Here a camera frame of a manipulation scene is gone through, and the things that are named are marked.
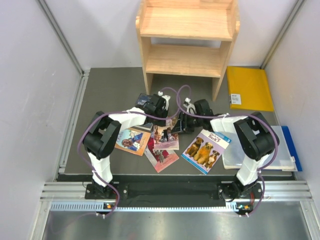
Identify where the dark Nineteen Eighty-Four book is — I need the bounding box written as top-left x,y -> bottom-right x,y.
135,93 -> 152,106

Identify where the wooden two-tier shelf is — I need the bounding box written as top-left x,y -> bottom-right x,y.
135,0 -> 241,101

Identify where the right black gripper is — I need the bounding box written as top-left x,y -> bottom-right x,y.
170,111 -> 204,135

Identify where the aluminium front rail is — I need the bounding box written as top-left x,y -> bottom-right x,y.
40,180 -> 313,213

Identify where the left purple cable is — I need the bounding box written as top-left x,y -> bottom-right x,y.
76,86 -> 181,220

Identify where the purple cable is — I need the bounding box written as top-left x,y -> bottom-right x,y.
76,86 -> 181,220
176,84 -> 280,218

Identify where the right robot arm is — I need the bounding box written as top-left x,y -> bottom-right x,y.
181,99 -> 280,201

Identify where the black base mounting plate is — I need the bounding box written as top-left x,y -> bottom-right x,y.
85,181 -> 262,208

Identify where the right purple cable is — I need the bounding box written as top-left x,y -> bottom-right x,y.
176,84 -> 280,218

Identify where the pink Taming of Shrew book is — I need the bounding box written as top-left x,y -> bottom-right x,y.
153,116 -> 179,150

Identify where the red castle picture book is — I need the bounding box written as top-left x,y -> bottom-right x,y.
144,135 -> 179,173

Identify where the blue file folder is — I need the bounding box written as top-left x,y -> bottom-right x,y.
281,125 -> 303,172

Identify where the clear plastic file folder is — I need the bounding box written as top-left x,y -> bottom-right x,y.
222,125 -> 297,172

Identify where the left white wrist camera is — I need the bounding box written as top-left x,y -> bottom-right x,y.
157,91 -> 171,111

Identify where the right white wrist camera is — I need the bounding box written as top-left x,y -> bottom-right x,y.
183,97 -> 197,115

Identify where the dog book Why Dogs Bark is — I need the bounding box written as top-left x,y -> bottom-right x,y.
181,129 -> 232,175

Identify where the orange Othello picture book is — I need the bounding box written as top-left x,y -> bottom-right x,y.
115,128 -> 151,156

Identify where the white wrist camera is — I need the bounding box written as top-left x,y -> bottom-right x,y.
183,97 -> 197,115
157,91 -> 171,111

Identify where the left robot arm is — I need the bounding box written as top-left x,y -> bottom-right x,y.
79,91 -> 171,199

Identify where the yellow file folder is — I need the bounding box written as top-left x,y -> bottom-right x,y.
226,66 -> 274,112

